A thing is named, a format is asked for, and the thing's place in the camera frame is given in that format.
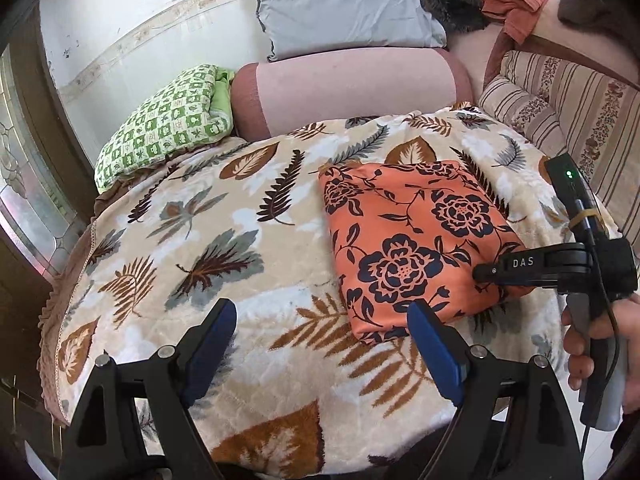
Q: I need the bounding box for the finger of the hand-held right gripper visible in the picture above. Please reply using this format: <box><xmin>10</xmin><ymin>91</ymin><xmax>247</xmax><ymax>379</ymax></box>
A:
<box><xmin>472</xmin><ymin>242</ymin><xmax>587</xmax><ymax>286</ymax></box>

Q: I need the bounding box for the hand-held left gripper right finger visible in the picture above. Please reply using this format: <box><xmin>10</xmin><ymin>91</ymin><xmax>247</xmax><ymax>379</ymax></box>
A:
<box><xmin>406</xmin><ymin>301</ymin><xmax>584</xmax><ymax>480</ymax></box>

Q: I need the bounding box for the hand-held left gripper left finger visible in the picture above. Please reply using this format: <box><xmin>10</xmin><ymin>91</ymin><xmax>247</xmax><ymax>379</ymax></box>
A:
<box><xmin>59</xmin><ymin>298</ymin><xmax>238</xmax><ymax>480</ymax></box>

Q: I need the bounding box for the orange floral garment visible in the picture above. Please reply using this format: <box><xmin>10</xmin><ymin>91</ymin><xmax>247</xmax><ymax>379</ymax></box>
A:
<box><xmin>318</xmin><ymin>160</ymin><xmax>532</xmax><ymax>346</ymax></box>

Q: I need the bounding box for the person's right hand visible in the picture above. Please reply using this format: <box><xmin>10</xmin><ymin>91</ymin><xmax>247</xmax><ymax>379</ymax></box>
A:
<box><xmin>560</xmin><ymin>292</ymin><xmax>640</xmax><ymax>415</ymax></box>

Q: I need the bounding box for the leaf-print fleece blanket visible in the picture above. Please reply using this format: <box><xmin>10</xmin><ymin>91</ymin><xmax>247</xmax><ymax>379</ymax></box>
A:
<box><xmin>52</xmin><ymin>102</ymin><xmax>623</xmax><ymax>471</ymax></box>

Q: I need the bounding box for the striped cushion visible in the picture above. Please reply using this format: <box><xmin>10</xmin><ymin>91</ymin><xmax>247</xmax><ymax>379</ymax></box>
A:
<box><xmin>479</xmin><ymin>75</ymin><xmax>568</xmax><ymax>146</ymax></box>

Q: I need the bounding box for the brown frilled bedsheet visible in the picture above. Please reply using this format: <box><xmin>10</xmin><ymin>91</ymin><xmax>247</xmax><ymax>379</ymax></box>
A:
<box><xmin>37</xmin><ymin>180</ymin><xmax>103</xmax><ymax>427</ymax></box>

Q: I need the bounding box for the striped sofa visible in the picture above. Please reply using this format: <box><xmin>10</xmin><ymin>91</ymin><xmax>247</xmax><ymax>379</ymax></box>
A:
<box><xmin>447</xmin><ymin>0</ymin><xmax>640</xmax><ymax>226</ymax></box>

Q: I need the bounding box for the green checked quilt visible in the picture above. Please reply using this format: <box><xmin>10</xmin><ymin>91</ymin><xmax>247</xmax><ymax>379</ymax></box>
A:
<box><xmin>94</xmin><ymin>64</ymin><xmax>236</xmax><ymax>193</ymax></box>

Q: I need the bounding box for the pink bolster pillow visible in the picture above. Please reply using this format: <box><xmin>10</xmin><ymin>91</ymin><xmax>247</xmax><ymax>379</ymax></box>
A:
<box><xmin>230</xmin><ymin>47</ymin><xmax>475</xmax><ymax>141</ymax></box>

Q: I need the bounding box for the frosted glass window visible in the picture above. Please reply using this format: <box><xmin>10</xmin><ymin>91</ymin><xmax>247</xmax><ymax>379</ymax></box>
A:
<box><xmin>0</xmin><ymin>45</ymin><xmax>87</xmax><ymax>277</ymax></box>

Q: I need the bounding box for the rust orange shirt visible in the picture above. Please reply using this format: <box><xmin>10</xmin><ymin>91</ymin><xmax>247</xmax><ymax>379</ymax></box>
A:
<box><xmin>479</xmin><ymin>0</ymin><xmax>562</xmax><ymax>37</ymax></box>

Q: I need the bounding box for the brown cloth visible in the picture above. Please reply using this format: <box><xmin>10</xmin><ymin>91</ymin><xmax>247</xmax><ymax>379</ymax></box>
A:
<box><xmin>556</xmin><ymin>0</ymin><xmax>618</xmax><ymax>32</ymax></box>

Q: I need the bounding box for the black furry cloth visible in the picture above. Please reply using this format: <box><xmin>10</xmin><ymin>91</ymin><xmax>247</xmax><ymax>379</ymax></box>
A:
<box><xmin>416</xmin><ymin>0</ymin><xmax>493</xmax><ymax>37</ymax></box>

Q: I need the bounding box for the grey pillow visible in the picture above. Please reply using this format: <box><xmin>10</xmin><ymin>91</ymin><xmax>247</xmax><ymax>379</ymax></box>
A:
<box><xmin>247</xmin><ymin>0</ymin><xmax>448</xmax><ymax>63</ymax></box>

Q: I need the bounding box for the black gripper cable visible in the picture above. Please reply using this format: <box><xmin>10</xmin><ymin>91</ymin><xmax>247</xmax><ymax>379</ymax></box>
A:
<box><xmin>579</xmin><ymin>305</ymin><xmax>623</xmax><ymax>463</ymax></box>

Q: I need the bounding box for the wooden window frame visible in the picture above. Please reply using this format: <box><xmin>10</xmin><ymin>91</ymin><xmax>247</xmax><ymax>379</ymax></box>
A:
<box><xmin>9</xmin><ymin>2</ymin><xmax>98</xmax><ymax>223</ymax></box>

